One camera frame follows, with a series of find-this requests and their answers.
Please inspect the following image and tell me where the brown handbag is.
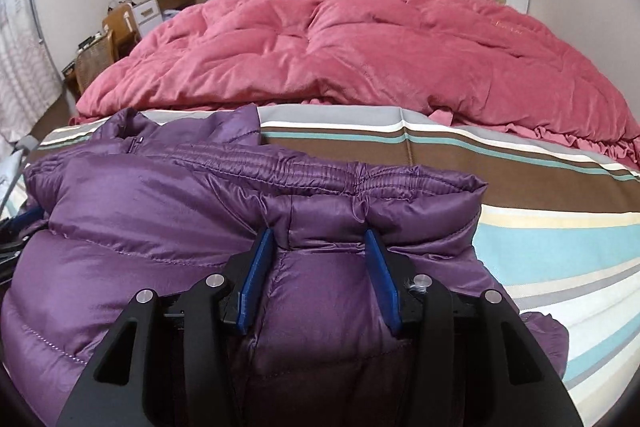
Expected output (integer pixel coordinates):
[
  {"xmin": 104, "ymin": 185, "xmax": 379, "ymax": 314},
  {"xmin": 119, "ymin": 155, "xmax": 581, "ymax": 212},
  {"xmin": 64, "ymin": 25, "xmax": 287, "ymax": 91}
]
[{"xmin": 102, "ymin": 3, "xmax": 139, "ymax": 52}]

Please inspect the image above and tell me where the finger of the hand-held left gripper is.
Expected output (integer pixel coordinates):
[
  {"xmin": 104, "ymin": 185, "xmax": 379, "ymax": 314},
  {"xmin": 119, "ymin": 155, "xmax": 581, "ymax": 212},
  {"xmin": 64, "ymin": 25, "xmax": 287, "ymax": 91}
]
[{"xmin": 0, "ymin": 206, "xmax": 46, "ymax": 280}]

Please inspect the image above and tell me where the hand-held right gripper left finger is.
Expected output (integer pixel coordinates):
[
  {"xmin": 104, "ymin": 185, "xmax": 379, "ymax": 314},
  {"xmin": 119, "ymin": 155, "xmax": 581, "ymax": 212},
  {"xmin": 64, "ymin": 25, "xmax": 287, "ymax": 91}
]
[{"xmin": 55, "ymin": 227, "xmax": 276, "ymax": 427}]

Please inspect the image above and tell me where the purple down jacket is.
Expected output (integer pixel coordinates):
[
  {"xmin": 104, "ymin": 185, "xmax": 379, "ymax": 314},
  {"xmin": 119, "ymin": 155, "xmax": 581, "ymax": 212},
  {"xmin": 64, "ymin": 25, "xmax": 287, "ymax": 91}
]
[{"xmin": 0, "ymin": 103, "xmax": 571, "ymax": 427}]

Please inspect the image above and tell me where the red quilt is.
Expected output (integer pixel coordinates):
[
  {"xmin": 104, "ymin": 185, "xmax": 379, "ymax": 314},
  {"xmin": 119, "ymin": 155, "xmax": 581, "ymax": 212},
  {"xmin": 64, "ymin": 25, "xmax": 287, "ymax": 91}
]
[{"xmin": 69, "ymin": 0, "xmax": 640, "ymax": 170}]

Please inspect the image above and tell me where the patterned side curtain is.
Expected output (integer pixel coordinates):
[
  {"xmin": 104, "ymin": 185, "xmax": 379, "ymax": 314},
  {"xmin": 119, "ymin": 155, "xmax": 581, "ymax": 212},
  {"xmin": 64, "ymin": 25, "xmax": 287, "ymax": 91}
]
[{"xmin": 0, "ymin": 0, "xmax": 63, "ymax": 142}]

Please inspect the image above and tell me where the dark wooden desk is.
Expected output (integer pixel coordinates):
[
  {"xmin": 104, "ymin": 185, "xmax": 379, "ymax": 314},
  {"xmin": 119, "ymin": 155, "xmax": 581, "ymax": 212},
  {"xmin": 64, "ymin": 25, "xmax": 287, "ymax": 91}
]
[{"xmin": 61, "ymin": 34, "xmax": 108, "ymax": 98}]

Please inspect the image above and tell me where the white small cabinet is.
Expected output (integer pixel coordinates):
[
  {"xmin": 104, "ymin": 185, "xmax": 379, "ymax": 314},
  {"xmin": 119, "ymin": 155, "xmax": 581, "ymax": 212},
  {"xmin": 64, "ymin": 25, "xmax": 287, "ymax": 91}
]
[{"xmin": 132, "ymin": 0, "xmax": 162, "ymax": 38}]

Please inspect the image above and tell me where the wicker chair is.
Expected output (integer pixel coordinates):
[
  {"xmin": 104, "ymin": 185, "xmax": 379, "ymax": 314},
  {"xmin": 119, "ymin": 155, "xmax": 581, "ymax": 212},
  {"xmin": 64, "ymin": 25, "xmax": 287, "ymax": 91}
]
[{"xmin": 75, "ymin": 32, "xmax": 119, "ymax": 101}]

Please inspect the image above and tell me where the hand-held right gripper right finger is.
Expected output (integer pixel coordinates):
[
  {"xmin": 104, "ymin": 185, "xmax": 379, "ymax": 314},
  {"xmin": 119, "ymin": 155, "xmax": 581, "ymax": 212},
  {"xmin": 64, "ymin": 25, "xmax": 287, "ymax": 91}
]
[{"xmin": 364, "ymin": 228, "xmax": 583, "ymax": 427}]

